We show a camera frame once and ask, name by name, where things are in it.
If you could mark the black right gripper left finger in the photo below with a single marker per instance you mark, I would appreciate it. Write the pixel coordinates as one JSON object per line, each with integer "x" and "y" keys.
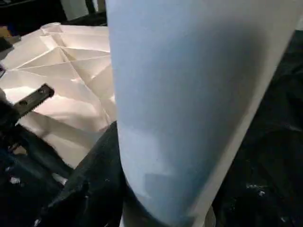
{"x": 94, "y": 184}

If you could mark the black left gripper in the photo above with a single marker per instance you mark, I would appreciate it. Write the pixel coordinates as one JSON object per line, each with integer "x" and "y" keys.
{"x": 26, "y": 142}

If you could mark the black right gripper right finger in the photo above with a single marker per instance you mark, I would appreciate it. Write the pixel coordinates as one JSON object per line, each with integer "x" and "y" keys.
{"x": 267, "y": 194}

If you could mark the white plastic table top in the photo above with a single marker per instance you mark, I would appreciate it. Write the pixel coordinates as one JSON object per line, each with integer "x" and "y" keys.
{"x": 59, "y": 71}

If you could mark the white plastic table leg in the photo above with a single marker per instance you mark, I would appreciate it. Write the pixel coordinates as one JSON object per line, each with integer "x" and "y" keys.
{"x": 189, "y": 94}

